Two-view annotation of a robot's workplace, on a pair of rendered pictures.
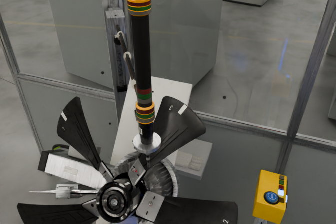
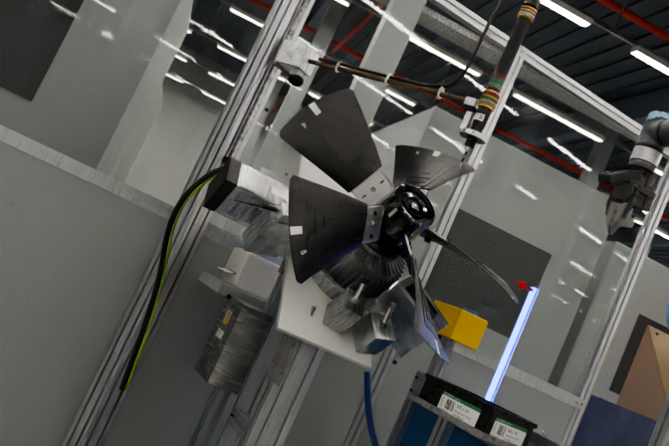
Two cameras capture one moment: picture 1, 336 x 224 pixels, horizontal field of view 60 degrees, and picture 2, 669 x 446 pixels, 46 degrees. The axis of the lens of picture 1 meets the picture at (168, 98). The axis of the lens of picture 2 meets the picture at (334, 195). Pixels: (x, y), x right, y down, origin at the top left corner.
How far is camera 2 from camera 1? 1.97 m
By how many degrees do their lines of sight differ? 58
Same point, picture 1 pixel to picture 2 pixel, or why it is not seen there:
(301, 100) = (430, 257)
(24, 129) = not seen: outside the picture
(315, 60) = (452, 206)
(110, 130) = (85, 273)
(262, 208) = (465, 320)
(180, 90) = not seen: hidden behind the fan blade
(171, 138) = (443, 169)
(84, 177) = not seen: hidden behind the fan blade
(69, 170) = (280, 193)
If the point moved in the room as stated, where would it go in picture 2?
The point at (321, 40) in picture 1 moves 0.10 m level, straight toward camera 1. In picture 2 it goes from (463, 183) to (475, 182)
